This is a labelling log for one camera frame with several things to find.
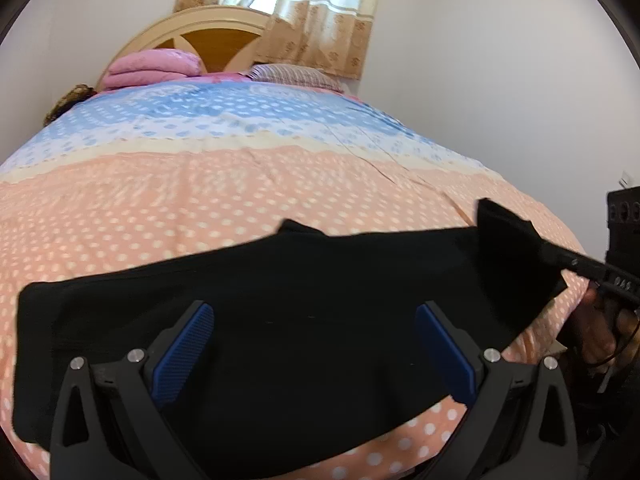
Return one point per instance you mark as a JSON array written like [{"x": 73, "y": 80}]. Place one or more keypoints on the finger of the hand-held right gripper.
[{"x": 565, "y": 259}]

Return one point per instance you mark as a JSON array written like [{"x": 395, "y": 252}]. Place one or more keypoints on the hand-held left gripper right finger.
[{"x": 445, "y": 355}]

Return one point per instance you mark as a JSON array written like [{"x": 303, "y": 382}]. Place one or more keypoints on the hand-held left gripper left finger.
[{"x": 182, "y": 355}]

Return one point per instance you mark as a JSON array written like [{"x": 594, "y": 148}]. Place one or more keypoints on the black pants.
[{"x": 310, "y": 280}]

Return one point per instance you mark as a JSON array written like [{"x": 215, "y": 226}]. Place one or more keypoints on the black box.
[{"x": 625, "y": 220}]

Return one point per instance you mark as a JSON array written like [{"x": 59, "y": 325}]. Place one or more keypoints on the polka dot bedspread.
[{"x": 210, "y": 180}]

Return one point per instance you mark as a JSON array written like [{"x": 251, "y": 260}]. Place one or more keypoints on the brown patterned bundle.
[{"x": 70, "y": 102}]

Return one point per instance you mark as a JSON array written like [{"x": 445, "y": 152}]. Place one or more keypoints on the pink bedsheet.
[{"x": 222, "y": 77}]

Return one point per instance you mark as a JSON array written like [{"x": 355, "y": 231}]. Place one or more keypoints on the folded pink blanket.
[{"x": 150, "y": 65}]

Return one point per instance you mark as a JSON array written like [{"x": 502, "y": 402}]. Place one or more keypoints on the striped pillow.
[{"x": 295, "y": 75}]

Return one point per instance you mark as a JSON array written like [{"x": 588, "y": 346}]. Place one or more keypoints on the cream wooden headboard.
[{"x": 220, "y": 42}]

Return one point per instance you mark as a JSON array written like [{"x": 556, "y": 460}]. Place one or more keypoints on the beige patterned window curtain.
[{"x": 320, "y": 15}]

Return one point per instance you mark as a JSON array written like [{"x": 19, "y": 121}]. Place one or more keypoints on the white wall socket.
[{"x": 626, "y": 178}]

